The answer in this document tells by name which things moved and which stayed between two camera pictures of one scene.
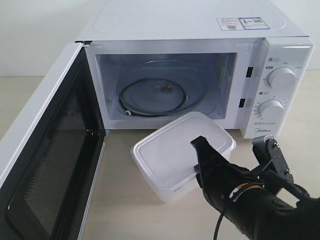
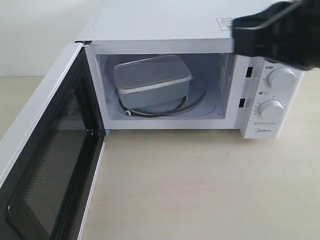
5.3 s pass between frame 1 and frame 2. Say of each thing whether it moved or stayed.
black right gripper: moved
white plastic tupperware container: moved
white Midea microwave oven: stayed
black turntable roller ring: stayed
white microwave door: stayed
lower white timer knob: stayed
